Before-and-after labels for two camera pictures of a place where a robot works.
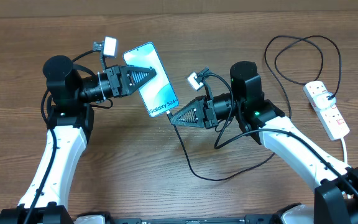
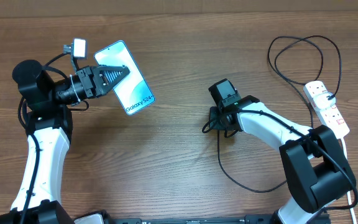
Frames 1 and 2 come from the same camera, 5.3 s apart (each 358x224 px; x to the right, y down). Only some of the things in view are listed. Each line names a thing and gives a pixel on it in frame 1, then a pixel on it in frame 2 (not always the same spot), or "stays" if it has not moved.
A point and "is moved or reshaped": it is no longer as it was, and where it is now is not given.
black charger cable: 289,104 to 302,37
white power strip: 331,119 stays
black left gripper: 114,73 to 97,86
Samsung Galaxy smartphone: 157,94 is moved or reshaped
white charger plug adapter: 321,102 stays
